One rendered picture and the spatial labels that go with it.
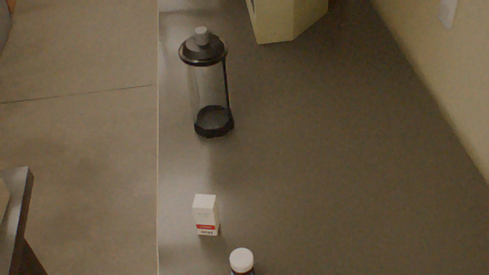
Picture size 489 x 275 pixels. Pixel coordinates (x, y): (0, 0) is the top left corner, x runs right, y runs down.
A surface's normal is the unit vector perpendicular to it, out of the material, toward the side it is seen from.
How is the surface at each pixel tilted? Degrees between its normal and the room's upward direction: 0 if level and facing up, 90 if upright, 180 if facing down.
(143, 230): 0
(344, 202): 0
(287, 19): 90
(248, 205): 0
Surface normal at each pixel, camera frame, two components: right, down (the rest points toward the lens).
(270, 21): 0.13, 0.69
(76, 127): -0.06, -0.72
